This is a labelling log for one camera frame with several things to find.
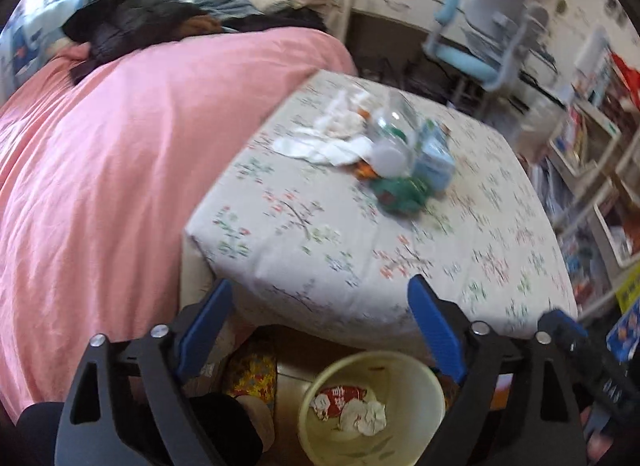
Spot white bookshelf rack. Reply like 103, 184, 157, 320
545, 28, 640, 269

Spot blue and grey desk chair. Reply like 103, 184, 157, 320
422, 0, 552, 114

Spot black padded jacket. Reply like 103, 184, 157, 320
64, 0, 223, 85

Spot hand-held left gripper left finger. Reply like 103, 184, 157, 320
55, 278, 236, 466

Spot green wrapper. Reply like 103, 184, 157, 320
370, 175, 434, 217

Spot blue cartoon wall border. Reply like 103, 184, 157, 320
0, 0, 97, 99

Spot pink bed blanket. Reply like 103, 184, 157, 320
0, 26, 359, 412

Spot crumpled white tissue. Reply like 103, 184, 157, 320
340, 400, 387, 436
317, 90, 370, 139

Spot red and white wrapper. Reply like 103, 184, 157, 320
310, 385, 372, 423

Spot grey blue clothes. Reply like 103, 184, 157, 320
196, 0, 262, 22

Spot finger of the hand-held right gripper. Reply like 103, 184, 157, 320
537, 309, 608, 372

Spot yellow patterned cloth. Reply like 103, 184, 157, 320
225, 340, 279, 404

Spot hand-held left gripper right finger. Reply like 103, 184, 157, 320
406, 274, 587, 466

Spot floral white tablecloth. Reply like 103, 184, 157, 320
184, 70, 579, 347

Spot large white tissue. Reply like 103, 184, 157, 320
272, 125, 374, 167

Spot clear plastic bottle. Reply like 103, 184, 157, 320
365, 90, 426, 179

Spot person's leg in dark trousers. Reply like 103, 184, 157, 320
189, 392, 266, 466

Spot pale yellow plastic bin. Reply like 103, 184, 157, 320
298, 351, 446, 465

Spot light blue drink carton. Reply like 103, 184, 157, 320
414, 118, 457, 193

